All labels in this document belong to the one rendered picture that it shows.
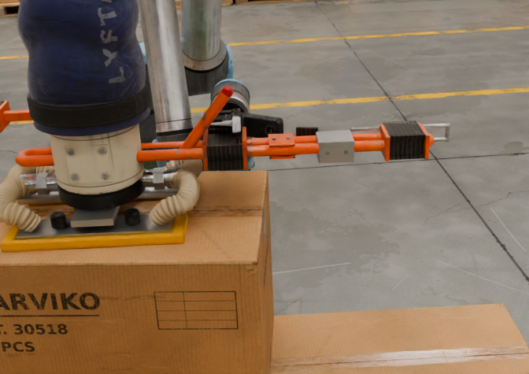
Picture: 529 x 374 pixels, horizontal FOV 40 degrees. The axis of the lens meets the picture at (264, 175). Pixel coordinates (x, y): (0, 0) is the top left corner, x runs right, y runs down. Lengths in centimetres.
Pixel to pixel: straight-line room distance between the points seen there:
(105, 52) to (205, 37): 79
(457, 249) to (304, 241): 67
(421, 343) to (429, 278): 129
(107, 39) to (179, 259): 40
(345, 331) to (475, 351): 30
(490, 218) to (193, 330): 236
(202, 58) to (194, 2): 23
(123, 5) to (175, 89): 43
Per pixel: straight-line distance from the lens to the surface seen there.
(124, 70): 134
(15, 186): 150
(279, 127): 154
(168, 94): 172
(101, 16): 130
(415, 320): 186
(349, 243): 328
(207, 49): 212
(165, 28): 173
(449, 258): 321
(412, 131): 145
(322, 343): 177
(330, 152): 142
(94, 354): 147
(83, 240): 140
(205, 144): 140
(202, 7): 199
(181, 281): 134
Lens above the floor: 161
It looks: 24 degrees down
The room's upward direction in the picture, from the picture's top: 2 degrees counter-clockwise
